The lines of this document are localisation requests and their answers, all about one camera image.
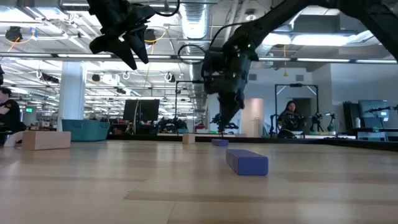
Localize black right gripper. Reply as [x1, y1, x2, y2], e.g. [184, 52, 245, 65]
[201, 49, 259, 133]

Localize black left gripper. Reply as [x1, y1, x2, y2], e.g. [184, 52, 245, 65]
[86, 0, 156, 71]

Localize white round column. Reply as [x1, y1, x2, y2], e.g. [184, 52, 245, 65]
[241, 98, 264, 138]

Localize ceiling light strip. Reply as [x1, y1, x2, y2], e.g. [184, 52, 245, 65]
[257, 57, 398, 65]
[0, 52, 175, 60]

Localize person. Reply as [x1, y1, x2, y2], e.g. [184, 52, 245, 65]
[277, 100, 307, 131]
[0, 87, 27, 146]

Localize black monitor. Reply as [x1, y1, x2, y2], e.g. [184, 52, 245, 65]
[123, 99, 160, 123]

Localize white square building column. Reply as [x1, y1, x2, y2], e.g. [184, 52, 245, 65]
[57, 61, 87, 131]

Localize black background robot arms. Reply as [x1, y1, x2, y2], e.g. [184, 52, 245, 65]
[309, 112, 338, 133]

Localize grey computer monitor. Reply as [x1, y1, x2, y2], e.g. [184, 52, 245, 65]
[358, 99, 390, 121]

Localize white curved object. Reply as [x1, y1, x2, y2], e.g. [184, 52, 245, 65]
[3, 130, 24, 147]

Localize black robot rig frame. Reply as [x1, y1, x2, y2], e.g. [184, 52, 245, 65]
[175, 80, 206, 138]
[274, 83, 320, 136]

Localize silver ventilation duct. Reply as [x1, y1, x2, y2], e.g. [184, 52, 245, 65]
[179, 2, 212, 113]

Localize black aluminium table frame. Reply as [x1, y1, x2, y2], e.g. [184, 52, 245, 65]
[107, 134, 398, 152]

